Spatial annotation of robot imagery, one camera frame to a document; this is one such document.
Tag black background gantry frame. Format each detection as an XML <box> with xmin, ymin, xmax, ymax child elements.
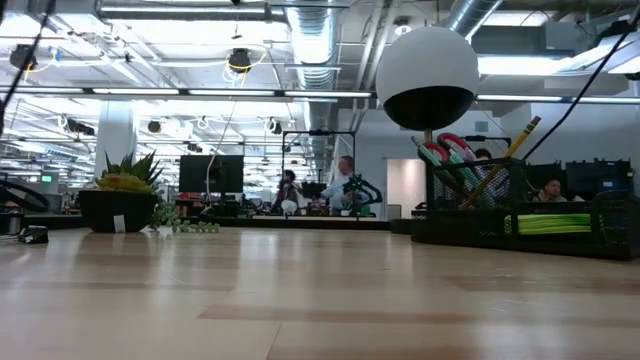
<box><xmin>459</xmin><ymin>134</ymin><xmax>512</xmax><ymax>161</ymax></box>
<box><xmin>280</xmin><ymin>130</ymin><xmax>358</xmax><ymax>217</ymax></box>

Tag yellow pencil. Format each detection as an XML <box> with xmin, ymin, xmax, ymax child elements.
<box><xmin>458</xmin><ymin>115</ymin><xmax>543</xmax><ymax>211</ymax></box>

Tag mint green striped pencil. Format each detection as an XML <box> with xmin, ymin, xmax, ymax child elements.
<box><xmin>410</xmin><ymin>135</ymin><xmax>469</xmax><ymax>201</ymax></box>

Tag small black monitor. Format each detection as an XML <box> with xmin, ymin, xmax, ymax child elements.
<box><xmin>301</xmin><ymin>181</ymin><xmax>327</xmax><ymax>199</ymax></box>

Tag red-handled scissors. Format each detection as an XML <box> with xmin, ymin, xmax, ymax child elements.
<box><xmin>422</xmin><ymin>131</ymin><xmax>481</xmax><ymax>201</ymax></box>

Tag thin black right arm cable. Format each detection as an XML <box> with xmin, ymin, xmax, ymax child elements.
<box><xmin>522</xmin><ymin>7</ymin><xmax>640</xmax><ymax>162</ymax></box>

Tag white globe table lamp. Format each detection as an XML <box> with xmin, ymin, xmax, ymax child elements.
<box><xmin>374</xmin><ymin>25</ymin><xmax>481</xmax><ymax>151</ymax></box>

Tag black binder clip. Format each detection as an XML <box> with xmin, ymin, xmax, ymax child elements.
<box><xmin>18</xmin><ymin>225</ymin><xmax>50</xmax><ymax>245</ymax></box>

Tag blue storage crates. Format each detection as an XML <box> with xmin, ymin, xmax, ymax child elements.
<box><xmin>565</xmin><ymin>158</ymin><xmax>636</xmax><ymax>201</ymax></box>

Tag green sticky note pad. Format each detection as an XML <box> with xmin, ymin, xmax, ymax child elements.
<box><xmin>503</xmin><ymin>213</ymin><xmax>593</xmax><ymax>237</ymax></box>

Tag large black monitor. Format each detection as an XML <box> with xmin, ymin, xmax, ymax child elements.
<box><xmin>178</xmin><ymin>154</ymin><xmax>246</xmax><ymax>195</ymax></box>

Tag black mesh desk organizer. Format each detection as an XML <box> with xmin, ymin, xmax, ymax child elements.
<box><xmin>409</xmin><ymin>156</ymin><xmax>640</xmax><ymax>262</ymax></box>

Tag black aluminium table frame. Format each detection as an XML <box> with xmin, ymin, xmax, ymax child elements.
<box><xmin>22</xmin><ymin>214</ymin><xmax>414</xmax><ymax>235</ymax></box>

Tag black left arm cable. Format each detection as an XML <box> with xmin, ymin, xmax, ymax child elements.
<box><xmin>0</xmin><ymin>0</ymin><xmax>57</xmax><ymax>124</ymax></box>

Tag succulent plant in black pot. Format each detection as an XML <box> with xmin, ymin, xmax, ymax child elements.
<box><xmin>78</xmin><ymin>151</ymin><xmax>222</xmax><ymax>235</ymax></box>

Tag silver metal cylinder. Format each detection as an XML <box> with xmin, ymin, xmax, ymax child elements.
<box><xmin>5</xmin><ymin>213</ymin><xmax>26</xmax><ymax>236</ymax></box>

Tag black ceiling device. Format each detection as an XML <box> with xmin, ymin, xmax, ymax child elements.
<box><xmin>8</xmin><ymin>43</ymin><xmax>39</xmax><ymax>72</ymax></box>
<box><xmin>228</xmin><ymin>47</ymin><xmax>253</xmax><ymax>75</ymax></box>

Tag black curved hoop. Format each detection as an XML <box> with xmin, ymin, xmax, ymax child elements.
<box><xmin>0</xmin><ymin>179</ymin><xmax>51</xmax><ymax>215</ymax></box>

